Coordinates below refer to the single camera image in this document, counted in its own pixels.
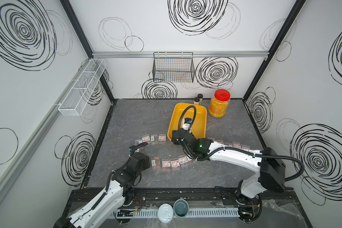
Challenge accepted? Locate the yellow plastic tray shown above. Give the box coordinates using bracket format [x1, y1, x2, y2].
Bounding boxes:
[167, 103, 208, 141]

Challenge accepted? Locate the narrow paper clip box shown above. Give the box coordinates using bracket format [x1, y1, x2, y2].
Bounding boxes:
[151, 156, 161, 170]

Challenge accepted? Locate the paper clip box table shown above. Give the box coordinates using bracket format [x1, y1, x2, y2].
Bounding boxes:
[158, 134, 167, 144]

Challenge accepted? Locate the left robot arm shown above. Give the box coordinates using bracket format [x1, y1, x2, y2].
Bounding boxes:
[54, 152, 151, 228]

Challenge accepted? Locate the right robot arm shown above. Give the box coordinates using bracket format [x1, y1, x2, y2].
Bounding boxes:
[171, 128, 286, 199]

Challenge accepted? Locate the red lid corn jar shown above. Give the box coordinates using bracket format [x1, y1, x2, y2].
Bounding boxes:
[208, 89, 231, 117]

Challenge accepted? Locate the teal cup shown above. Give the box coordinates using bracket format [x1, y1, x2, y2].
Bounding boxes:
[173, 199, 190, 218]

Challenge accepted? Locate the black corrugated cable right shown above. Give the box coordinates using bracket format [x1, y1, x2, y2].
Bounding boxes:
[178, 105, 305, 182]

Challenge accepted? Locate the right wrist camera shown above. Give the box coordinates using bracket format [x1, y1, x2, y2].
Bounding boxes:
[182, 117, 192, 131]

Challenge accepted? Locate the white slotted cable duct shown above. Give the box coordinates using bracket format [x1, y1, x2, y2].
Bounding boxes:
[109, 208, 240, 219]

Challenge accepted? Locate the black wire basket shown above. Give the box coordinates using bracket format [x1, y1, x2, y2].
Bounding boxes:
[152, 52, 195, 83]

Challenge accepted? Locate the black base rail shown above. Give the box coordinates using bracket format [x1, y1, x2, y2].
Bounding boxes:
[71, 186, 297, 206]

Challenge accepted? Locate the white mesh wall shelf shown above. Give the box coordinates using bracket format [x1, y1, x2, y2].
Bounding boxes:
[58, 59, 106, 116]

